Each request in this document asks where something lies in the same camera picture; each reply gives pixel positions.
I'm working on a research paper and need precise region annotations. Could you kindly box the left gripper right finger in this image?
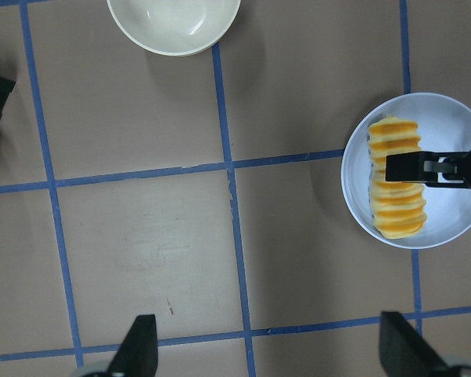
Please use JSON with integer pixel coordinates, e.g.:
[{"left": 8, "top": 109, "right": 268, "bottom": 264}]
[{"left": 378, "top": 311, "right": 451, "bottom": 377}]

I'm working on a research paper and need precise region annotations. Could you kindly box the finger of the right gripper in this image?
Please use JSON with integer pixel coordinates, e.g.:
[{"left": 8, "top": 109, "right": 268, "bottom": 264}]
[{"left": 385, "top": 151, "right": 470, "bottom": 189}]

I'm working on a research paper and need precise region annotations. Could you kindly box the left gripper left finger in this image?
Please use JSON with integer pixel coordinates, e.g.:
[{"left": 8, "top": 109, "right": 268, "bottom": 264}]
[{"left": 105, "top": 314, "right": 159, "bottom": 377}]

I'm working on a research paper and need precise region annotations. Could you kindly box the blue plate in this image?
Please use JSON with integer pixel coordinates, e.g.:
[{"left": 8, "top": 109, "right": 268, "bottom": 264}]
[{"left": 341, "top": 93, "right": 471, "bottom": 249}]

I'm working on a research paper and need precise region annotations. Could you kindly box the yellow twisted bread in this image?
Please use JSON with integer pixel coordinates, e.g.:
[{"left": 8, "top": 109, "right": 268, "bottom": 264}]
[{"left": 367, "top": 115, "right": 427, "bottom": 240}]

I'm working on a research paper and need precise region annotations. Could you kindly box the cream bowl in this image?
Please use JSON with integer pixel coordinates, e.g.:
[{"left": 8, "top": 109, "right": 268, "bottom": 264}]
[{"left": 107, "top": 0, "right": 241, "bottom": 57}]

